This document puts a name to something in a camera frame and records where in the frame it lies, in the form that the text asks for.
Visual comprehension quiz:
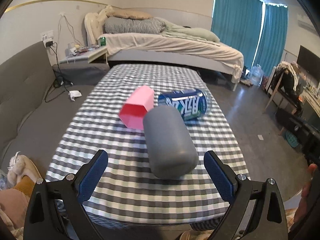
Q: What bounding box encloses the black charger cable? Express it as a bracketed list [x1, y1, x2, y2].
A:
[44, 41, 74, 103]

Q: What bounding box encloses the blue labelled plastic bottle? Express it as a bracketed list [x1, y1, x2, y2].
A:
[157, 88, 212, 121]

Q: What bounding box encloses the green drink can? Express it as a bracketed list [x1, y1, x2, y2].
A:
[99, 37, 106, 47]

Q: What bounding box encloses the person's right hand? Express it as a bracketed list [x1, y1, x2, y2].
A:
[293, 179, 312, 223]

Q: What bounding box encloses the crumpled white tissue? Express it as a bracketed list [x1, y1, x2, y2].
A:
[68, 90, 82, 101]

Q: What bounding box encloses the beige pillow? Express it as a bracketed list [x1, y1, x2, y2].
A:
[110, 9, 152, 20]

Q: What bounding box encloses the white wall socket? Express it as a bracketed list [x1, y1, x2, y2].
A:
[40, 30, 54, 48]

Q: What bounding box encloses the beige fluffy slipper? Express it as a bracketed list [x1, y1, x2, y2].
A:
[7, 151, 41, 186]

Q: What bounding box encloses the bed with cream sheet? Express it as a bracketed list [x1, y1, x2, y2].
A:
[84, 5, 244, 86]

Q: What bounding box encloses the grey plastic cup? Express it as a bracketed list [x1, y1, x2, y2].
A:
[143, 105, 199, 179]

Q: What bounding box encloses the grey fabric sofa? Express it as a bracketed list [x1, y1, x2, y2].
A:
[1, 42, 110, 175]

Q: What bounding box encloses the grey white checked tablecloth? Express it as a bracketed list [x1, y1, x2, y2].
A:
[46, 64, 248, 230]

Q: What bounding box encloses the light green blanket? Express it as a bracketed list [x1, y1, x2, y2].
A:
[157, 17, 220, 43]

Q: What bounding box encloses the large clear water jug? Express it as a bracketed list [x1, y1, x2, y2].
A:
[249, 64, 264, 86]

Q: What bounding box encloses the white bedside table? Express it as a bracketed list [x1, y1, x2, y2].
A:
[59, 46, 107, 63]

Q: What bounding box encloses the pink faceted cup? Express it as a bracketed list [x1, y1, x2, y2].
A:
[119, 85, 155, 130]

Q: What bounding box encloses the teal laundry basket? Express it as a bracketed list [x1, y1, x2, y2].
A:
[285, 131, 299, 148]

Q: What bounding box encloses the wooden chair with clothes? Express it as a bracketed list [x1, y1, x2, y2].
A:
[265, 61, 303, 116]

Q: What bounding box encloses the checked grey pillow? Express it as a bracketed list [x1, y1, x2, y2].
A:
[104, 17, 166, 35]

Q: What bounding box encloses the teal window curtain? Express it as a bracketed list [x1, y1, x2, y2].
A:
[212, 0, 289, 76]

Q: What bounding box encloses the black television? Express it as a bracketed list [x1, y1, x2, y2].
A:
[297, 46, 320, 82]

